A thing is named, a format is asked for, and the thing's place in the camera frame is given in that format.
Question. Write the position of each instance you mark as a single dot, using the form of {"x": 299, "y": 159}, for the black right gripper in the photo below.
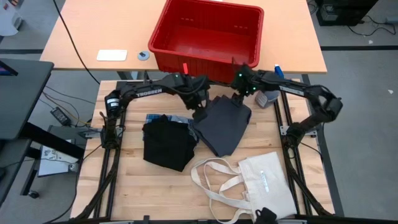
{"x": 248, "y": 81}

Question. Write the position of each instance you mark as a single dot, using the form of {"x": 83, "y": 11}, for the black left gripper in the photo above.
{"x": 196, "y": 91}

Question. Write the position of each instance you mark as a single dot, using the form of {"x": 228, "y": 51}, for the dark grey garment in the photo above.
{"x": 224, "y": 127}

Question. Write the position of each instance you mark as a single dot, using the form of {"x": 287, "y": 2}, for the black garment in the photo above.
{"x": 168, "y": 143}

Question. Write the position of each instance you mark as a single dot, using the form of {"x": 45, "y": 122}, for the blue plaid shorts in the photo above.
{"x": 152, "y": 117}

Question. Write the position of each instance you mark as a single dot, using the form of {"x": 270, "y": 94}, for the red plastic bin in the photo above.
{"x": 205, "y": 40}

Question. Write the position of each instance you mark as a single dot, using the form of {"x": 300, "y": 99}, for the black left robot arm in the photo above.
{"x": 149, "y": 92}

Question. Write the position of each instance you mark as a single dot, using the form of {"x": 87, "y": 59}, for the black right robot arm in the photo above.
{"x": 292, "y": 90}

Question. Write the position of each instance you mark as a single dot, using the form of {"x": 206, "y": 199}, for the small red clip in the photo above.
{"x": 185, "y": 68}

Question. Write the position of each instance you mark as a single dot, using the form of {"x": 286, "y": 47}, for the cream canvas tote bag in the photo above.
{"x": 264, "y": 186}

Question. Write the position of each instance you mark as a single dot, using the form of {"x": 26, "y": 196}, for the white rectangular pad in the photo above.
{"x": 112, "y": 55}

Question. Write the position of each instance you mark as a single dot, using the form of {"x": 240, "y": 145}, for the light wooden desk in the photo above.
{"x": 109, "y": 28}

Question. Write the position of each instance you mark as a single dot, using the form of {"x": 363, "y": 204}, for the black equipment box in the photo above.
{"x": 345, "y": 12}

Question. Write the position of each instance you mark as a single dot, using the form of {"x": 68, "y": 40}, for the black side desk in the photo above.
{"x": 21, "y": 93}

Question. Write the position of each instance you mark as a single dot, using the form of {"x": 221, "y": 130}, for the dark screen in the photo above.
{"x": 7, "y": 69}

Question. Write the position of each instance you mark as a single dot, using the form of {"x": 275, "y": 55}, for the white rounded object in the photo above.
{"x": 9, "y": 18}

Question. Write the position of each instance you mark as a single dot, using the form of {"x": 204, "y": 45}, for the black aluminium rig frame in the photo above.
{"x": 130, "y": 82}

